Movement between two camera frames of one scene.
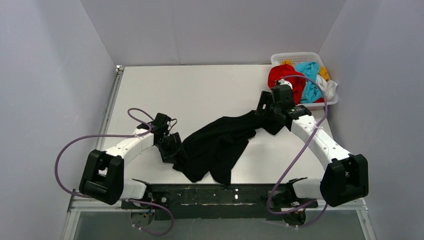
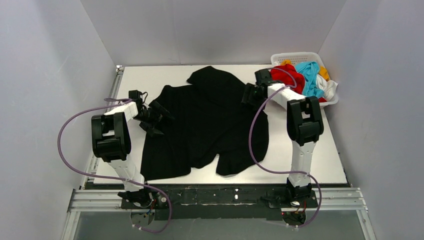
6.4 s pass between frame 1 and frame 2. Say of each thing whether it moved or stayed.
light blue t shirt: stayed
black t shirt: moved
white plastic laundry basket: stayed
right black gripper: moved
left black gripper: moved
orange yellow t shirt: stayed
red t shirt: stayed
